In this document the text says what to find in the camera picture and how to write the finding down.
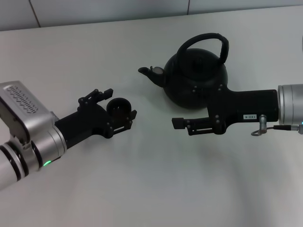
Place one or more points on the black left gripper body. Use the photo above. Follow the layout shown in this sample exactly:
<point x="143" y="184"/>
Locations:
<point x="87" y="120"/>

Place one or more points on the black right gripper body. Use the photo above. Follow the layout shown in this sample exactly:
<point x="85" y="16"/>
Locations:
<point x="243" y="106"/>

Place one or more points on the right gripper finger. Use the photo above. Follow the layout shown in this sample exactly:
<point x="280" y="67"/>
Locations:
<point x="178" y="123"/>
<point x="201" y="93"/>

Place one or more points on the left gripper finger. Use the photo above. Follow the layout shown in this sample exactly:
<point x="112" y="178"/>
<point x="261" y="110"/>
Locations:
<point x="129" y="120"/>
<point x="107" y="93"/>

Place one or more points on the black round teapot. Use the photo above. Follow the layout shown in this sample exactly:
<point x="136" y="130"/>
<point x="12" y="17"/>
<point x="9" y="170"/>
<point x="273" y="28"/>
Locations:
<point x="196" y="78"/>

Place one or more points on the small black teacup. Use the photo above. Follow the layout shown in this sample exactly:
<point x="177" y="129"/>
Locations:
<point x="118" y="106"/>

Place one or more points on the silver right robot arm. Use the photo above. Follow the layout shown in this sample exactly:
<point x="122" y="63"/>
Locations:
<point x="291" y="106"/>

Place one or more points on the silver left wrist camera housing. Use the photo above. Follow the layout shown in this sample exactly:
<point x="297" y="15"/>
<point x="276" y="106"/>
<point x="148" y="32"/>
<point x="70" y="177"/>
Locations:
<point x="21" y="104"/>

